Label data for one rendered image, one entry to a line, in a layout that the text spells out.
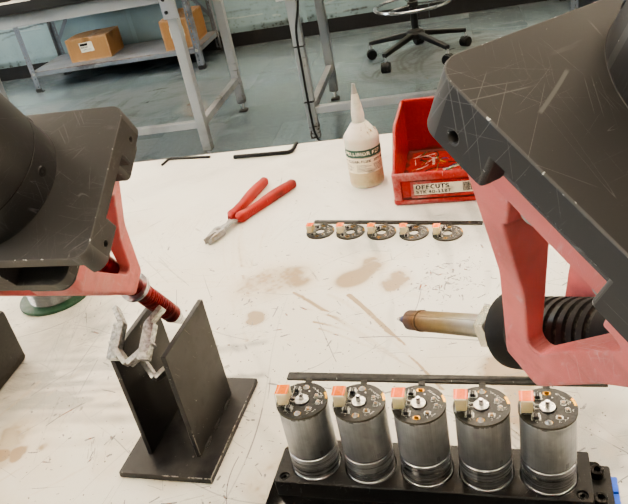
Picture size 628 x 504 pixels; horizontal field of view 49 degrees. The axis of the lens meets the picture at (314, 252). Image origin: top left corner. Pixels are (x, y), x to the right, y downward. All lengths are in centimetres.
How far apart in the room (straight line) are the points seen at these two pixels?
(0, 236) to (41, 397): 26
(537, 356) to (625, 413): 22
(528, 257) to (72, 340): 44
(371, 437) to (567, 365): 16
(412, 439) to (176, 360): 13
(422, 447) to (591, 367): 17
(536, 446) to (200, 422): 19
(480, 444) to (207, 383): 17
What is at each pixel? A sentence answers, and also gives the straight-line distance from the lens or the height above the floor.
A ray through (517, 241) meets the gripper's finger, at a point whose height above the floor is 95.
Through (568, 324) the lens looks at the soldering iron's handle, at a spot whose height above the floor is 92.
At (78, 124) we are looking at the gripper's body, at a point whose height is 96.
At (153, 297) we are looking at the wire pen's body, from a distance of 38.
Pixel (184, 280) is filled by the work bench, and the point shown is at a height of 75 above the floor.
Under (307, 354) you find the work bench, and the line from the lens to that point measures 47.
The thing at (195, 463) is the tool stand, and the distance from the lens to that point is 41.
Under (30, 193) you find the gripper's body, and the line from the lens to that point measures 27.
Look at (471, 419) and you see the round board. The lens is 32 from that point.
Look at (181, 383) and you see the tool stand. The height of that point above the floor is 80.
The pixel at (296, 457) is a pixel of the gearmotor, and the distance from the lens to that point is 35.
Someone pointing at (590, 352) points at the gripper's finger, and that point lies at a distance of 17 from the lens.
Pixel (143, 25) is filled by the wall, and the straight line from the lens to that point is 518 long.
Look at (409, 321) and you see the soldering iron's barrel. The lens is 27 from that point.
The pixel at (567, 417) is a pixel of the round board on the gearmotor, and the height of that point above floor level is 81.
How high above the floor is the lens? 103
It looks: 29 degrees down
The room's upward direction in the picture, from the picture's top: 12 degrees counter-clockwise
